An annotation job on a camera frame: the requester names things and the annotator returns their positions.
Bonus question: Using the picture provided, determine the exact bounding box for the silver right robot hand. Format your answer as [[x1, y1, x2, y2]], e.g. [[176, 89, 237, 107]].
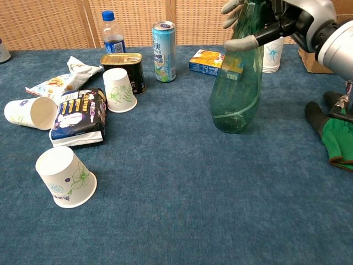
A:
[[220, 0, 339, 53]]

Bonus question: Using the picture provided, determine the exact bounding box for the green spray bottle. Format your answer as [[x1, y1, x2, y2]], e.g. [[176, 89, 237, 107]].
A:
[[208, 0, 272, 135]]

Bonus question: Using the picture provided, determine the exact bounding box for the cola bottle with blue cap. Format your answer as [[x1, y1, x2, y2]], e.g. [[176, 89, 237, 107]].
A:
[[100, 10, 127, 55]]

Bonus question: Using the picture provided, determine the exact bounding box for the open cardboard box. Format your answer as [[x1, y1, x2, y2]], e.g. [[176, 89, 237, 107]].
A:
[[297, 13, 353, 75]]

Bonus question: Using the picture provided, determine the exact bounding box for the paper cup with blue flower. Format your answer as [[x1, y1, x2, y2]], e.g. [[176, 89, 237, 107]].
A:
[[261, 35, 285, 73]]

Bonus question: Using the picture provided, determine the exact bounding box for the orange and blue carton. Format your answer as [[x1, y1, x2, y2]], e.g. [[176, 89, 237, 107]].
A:
[[189, 49, 245, 81]]

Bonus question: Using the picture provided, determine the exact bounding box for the black and green work glove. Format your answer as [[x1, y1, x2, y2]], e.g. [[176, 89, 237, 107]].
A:
[[304, 91, 353, 173]]

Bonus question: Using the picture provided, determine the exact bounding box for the tall light blue can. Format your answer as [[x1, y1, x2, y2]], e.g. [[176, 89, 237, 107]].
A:
[[152, 20, 177, 83]]

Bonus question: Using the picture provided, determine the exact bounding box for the black tin with gold lid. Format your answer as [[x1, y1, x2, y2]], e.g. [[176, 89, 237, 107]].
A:
[[99, 52, 147, 96]]

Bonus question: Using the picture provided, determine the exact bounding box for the paper cup with green leaves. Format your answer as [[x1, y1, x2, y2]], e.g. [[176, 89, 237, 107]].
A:
[[102, 67, 138, 114]]

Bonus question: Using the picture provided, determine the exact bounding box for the blue carpet table cover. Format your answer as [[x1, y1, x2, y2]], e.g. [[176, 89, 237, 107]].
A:
[[0, 44, 353, 265]]

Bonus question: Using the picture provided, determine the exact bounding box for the dark blue snack pack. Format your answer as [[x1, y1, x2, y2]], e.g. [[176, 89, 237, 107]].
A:
[[49, 88, 108, 148]]

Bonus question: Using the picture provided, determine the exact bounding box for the woven bamboo folding screen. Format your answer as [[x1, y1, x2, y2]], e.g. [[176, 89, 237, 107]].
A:
[[0, 0, 298, 51]]

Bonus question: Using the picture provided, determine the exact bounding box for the white snack bag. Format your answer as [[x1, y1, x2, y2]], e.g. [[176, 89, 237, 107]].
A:
[[25, 56, 103, 107]]

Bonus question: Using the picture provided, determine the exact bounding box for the paper cup with green flower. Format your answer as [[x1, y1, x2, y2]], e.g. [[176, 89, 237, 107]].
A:
[[35, 146, 98, 209]]

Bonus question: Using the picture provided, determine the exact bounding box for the paper cup with purple flower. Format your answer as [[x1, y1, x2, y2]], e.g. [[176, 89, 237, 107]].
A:
[[3, 96, 58, 131]]

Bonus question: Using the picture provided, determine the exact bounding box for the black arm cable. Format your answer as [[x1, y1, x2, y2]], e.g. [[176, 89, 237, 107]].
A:
[[327, 79, 353, 124]]

